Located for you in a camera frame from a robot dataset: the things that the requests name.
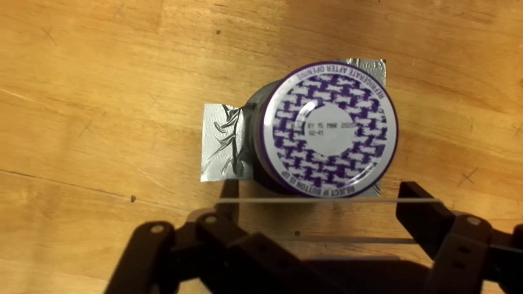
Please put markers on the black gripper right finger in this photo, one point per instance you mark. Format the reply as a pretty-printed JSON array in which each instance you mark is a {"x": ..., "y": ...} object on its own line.
[{"x": 466, "y": 248}]

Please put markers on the jar with purple lid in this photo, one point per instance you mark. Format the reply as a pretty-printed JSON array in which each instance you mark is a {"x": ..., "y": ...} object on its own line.
[{"x": 327, "y": 129}]

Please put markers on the translucent rubber band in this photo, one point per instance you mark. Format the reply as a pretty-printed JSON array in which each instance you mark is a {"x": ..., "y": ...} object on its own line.
[{"x": 304, "y": 218}]

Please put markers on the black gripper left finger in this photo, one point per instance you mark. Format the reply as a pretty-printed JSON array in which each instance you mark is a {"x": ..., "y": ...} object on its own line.
[{"x": 209, "y": 246}]

